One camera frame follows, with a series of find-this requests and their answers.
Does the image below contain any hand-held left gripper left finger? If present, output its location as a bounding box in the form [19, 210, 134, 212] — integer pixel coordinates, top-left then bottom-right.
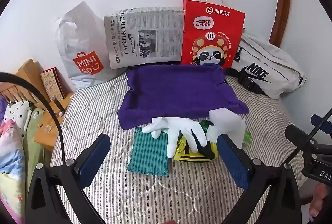
[26, 133, 112, 224]

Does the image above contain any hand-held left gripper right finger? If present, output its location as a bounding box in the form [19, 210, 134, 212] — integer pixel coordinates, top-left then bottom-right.
[216, 134, 303, 224]

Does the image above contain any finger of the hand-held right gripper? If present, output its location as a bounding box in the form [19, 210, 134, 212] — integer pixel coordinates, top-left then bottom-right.
[284, 125, 316, 149]
[311, 114, 332, 134]

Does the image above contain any white cloth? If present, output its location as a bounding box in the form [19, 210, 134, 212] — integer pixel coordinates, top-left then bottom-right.
[206, 118, 247, 149]

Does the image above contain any white sponge block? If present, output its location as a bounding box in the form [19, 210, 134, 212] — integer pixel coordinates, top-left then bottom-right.
[209, 107, 240, 127]

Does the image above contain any teal ribbed cloth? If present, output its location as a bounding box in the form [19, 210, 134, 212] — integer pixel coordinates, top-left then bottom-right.
[126, 127, 170, 176]

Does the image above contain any white glove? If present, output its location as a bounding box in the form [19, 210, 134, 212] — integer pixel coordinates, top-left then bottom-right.
[141, 116, 208, 158]

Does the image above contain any purple towel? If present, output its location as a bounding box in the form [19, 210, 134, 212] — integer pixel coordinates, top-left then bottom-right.
[117, 63, 249, 131]

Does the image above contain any person's right hand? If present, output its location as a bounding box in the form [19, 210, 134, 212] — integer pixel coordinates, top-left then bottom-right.
[309, 183, 332, 218]

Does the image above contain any yellow mesh bag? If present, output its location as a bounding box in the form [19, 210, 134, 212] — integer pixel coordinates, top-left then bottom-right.
[172, 134, 219, 162]

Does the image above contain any green printed packet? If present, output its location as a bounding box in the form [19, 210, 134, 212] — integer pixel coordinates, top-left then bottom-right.
[200, 120, 214, 132]

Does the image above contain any wooden nightstand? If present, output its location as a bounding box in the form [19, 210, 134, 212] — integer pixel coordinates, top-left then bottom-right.
[34, 92, 76, 152]

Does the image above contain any clear glass item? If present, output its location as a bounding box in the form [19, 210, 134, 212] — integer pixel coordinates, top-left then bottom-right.
[39, 120, 55, 134]

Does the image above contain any striped bed sheet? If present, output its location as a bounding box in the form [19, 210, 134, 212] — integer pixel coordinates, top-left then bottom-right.
[49, 68, 332, 224]

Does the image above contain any small black bottle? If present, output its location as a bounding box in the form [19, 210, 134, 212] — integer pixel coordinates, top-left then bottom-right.
[53, 98, 65, 117]

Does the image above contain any light green cloth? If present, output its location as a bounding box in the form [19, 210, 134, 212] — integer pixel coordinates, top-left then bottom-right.
[22, 108, 46, 175]

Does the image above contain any white waist bag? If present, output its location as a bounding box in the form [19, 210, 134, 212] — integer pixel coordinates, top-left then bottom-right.
[224, 29, 307, 100]

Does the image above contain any pile of colourful bedding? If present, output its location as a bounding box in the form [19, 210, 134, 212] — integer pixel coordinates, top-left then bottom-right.
[0, 120, 26, 224]

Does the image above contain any patterned greeting card box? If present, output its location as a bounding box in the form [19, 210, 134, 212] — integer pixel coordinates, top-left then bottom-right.
[40, 67, 65, 101]

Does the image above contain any white floral pillow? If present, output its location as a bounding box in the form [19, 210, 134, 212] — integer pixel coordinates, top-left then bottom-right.
[2, 101, 32, 131]

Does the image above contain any wooden headboard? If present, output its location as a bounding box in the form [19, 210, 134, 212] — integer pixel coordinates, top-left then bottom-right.
[0, 58, 47, 110]

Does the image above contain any black box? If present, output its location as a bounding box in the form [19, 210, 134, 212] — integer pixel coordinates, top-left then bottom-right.
[128, 61, 182, 69]

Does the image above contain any white plastic shopping bag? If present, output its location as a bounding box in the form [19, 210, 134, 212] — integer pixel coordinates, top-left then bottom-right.
[55, 1, 122, 90]

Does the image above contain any red paper bag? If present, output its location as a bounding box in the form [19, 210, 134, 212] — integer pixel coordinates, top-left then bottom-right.
[180, 0, 245, 69]

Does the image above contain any folded newspaper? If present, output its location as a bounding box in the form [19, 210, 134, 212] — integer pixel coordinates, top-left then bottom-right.
[104, 6, 186, 70]

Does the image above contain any wooden door frame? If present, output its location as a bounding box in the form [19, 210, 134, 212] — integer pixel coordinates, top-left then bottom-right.
[268, 0, 292, 47]

